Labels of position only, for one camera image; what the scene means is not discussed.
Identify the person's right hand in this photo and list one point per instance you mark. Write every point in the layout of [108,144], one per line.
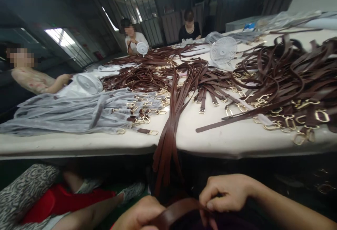
[231,188]

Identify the person's left hand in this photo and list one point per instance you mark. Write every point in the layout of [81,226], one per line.
[139,214]

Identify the person's right fingers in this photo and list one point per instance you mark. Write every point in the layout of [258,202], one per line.
[213,201]

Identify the short brown tab gold clasp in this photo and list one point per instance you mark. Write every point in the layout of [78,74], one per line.
[146,131]

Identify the red cloth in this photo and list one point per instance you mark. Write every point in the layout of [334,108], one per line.
[71,201]

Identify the large white desk fan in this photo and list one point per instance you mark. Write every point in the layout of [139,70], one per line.
[223,51]

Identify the grey plastic bag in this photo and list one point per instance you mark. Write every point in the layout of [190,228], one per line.
[214,37]

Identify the pile of white wrapping sheets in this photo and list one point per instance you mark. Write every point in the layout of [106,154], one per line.
[112,69]

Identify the small white desk fan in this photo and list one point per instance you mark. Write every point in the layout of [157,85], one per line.
[142,48]

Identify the tilted white desk fan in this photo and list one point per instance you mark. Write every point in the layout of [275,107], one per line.
[88,82]

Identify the person's legs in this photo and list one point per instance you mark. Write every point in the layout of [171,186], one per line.
[23,190]

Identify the heap of clear plastic bags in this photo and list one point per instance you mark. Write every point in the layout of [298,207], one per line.
[292,18]

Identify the barred metal gate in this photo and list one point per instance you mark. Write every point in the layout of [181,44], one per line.
[139,9]

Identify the barred window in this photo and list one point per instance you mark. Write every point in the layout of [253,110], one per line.
[68,46]

